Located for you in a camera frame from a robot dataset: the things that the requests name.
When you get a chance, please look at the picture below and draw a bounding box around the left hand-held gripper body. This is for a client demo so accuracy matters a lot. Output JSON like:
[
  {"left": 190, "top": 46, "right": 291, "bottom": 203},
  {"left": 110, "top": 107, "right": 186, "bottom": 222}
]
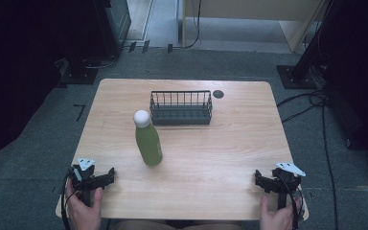
[{"left": 68, "top": 157, "right": 97, "bottom": 207}]

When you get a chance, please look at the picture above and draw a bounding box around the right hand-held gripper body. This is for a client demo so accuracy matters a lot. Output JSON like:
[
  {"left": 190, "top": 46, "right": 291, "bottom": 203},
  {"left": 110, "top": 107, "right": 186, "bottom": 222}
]
[{"left": 270, "top": 161, "right": 308, "bottom": 211}]

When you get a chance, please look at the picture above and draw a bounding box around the green bottle with white cap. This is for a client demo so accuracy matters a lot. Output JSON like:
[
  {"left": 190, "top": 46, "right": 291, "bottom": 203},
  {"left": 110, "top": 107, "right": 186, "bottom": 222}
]
[{"left": 132, "top": 109, "right": 164, "bottom": 167}]

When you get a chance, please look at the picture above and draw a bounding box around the black wire basket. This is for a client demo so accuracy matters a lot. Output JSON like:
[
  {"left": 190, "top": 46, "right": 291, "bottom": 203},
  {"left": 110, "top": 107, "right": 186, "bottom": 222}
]
[{"left": 149, "top": 90, "right": 214, "bottom": 126}]

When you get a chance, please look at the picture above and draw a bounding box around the person's right hand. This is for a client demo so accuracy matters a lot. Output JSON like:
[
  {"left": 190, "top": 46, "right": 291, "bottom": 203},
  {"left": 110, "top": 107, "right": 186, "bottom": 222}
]
[{"left": 259, "top": 194, "right": 303, "bottom": 230}]

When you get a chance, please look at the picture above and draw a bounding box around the person's left hand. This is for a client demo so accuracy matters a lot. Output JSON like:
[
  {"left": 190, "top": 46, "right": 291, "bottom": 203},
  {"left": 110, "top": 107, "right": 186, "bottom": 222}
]
[{"left": 64, "top": 178, "right": 104, "bottom": 230}]

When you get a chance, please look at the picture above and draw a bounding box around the black stand with square base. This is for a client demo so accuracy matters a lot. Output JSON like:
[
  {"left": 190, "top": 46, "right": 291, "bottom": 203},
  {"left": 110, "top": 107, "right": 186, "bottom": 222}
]
[{"left": 56, "top": 57, "right": 100, "bottom": 86}]

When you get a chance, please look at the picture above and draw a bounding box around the black metal stand with base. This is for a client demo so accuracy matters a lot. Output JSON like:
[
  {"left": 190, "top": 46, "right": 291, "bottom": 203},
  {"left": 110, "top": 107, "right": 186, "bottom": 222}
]
[{"left": 275, "top": 0, "right": 344, "bottom": 90}]

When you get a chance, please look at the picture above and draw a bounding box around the dark curtain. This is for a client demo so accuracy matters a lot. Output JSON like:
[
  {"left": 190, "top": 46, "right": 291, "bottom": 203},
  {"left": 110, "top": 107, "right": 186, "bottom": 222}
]
[
  {"left": 312, "top": 0, "right": 368, "bottom": 165},
  {"left": 0, "top": 0, "right": 104, "bottom": 172}
]

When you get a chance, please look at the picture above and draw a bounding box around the beige wooden cabinet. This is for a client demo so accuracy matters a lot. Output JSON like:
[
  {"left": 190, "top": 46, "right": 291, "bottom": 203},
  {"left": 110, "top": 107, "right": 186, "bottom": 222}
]
[{"left": 180, "top": 0, "right": 331, "bottom": 54}]

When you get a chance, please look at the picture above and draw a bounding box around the right hand-held gripper cable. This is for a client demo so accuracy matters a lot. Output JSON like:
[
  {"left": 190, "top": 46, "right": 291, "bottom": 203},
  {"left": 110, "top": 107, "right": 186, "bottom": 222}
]
[{"left": 279, "top": 176, "right": 306, "bottom": 230}]

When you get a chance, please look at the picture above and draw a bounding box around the hand-held gripper cable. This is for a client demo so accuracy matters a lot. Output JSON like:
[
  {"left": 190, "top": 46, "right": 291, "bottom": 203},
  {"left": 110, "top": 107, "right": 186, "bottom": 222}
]
[
  {"left": 279, "top": 176, "right": 306, "bottom": 230},
  {"left": 59, "top": 168, "right": 75, "bottom": 230}
]

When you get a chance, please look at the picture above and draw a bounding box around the left hand-held gripper cable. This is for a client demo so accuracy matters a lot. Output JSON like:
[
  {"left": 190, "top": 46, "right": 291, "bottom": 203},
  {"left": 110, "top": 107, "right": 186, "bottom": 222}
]
[{"left": 59, "top": 168, "right": 75, "bottom": 230}]

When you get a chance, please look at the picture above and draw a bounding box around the long black floor cable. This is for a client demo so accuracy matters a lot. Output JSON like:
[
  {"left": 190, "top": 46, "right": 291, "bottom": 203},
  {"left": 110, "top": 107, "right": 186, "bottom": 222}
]
[{"left": 320, "top": 103, "right": 339, "bottom": 230}]

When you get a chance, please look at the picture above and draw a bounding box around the looped black floor cable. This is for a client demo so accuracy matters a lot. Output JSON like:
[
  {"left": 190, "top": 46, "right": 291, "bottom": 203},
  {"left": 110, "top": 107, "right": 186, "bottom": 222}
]
[{"left": 276, "top": 89, "right": 329, "bottom": 125}]

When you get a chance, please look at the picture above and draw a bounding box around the grey floor cable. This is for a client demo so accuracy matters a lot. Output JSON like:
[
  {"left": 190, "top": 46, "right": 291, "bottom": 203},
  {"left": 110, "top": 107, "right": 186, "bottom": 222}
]
[{"left": 83, "top": 55, "right": 120, "bottom": 70}]

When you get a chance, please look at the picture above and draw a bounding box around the thin black hanging cable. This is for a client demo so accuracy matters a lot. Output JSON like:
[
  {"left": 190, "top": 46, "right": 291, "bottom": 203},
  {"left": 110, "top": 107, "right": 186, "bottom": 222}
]
[{"left": 184, "top": 0, "right": 203, "bottom": 50}]

